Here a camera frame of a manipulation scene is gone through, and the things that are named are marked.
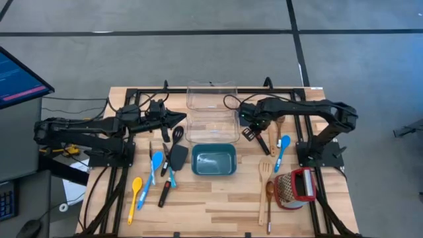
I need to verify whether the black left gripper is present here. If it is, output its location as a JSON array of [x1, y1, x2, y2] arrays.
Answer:
[[131, 98, 188, 144]]

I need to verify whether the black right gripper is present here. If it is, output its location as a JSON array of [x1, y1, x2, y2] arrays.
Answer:
[[238, 98, 277, 139]]

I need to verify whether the black slotted spoon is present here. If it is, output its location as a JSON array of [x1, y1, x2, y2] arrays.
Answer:
[[160, 125, 185, 178]]

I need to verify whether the black spatula with rounded head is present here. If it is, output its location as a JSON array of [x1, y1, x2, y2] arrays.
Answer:
[[241, 127, 271, 156]]

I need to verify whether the short wooden slotted spatula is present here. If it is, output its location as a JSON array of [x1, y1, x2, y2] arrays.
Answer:
[[268, 124, 278, 157]]

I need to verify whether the blue plastic spoon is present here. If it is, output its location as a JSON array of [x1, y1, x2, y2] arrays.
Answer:
[[136, 151, 165, 211], [273, 134, 291, 174]]

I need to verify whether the long wooden slotted spatula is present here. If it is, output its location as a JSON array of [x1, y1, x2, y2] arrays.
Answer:
[[257, 157, 274, 227]]

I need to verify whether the black spatula with silver neck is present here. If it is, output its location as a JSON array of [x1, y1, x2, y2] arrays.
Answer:
[[157, 143, 190, 208]]

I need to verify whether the clear plastic bin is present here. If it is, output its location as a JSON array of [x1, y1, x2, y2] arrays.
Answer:
[[186, 81, 239, 112], [184, 108, 241, 144]]

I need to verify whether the teal plastic bin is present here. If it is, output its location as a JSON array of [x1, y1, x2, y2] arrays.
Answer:
[[190, 143, 237, 176]]

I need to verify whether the red and steel box grater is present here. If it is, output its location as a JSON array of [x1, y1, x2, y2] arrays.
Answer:
[[273, 167, 317, 211]]

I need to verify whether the yellow plastic spoon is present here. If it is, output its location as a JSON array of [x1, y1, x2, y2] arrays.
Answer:
[[127, 177, 143, 226]]

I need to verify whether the yellow and black tool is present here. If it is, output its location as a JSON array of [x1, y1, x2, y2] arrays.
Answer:
[[38, 143, 81, 158]]

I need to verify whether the black desk beam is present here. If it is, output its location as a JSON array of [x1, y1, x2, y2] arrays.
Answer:
[[38, 154, 90, 186]]

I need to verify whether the white paper sheet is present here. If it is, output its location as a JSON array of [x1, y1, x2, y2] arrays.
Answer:
[[61, 158, 91, 206]]

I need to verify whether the grey floor stand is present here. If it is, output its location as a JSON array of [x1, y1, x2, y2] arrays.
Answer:
[[392, 118, 423, 138]]

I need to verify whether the grey cabinet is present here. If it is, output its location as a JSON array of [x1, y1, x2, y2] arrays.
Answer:
[[0, 97, 44, 182]]

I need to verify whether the computer monitor with blue screen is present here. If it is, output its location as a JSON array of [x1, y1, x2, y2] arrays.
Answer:
[[0, 46, 56, 110]]

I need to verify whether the dark desk surface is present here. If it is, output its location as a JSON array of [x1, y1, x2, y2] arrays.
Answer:
[[0, 170, 52, 238]]

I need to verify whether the black computer mouse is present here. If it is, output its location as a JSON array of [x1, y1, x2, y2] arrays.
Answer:
[[15, 219, 43, 238]]

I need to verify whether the black keyboard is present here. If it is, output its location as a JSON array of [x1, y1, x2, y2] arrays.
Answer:
[[0, 180, 19, 222]]

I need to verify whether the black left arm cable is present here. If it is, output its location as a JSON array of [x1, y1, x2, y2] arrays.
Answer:
[[106, 89, 170, 115]]

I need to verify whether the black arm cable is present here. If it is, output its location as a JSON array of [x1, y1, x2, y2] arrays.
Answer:
[[223, 93, 298, 112], [106, 89, 170, 115]]

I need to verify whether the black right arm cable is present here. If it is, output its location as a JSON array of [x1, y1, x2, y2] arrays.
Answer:
[[223, 93, 298, 112]]

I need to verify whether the black aluminium table frame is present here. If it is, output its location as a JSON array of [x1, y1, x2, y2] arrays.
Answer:
[[75, 77, 363, 238]]

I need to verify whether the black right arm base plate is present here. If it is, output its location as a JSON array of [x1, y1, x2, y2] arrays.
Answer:
[[295, 141, 344, 168]]

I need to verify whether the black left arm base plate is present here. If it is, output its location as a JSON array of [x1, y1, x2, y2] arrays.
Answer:
[[87, 141, 136, 168]]

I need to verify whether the thick black cable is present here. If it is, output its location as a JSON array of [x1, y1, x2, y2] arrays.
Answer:
[[83, 165, 112, 232]]

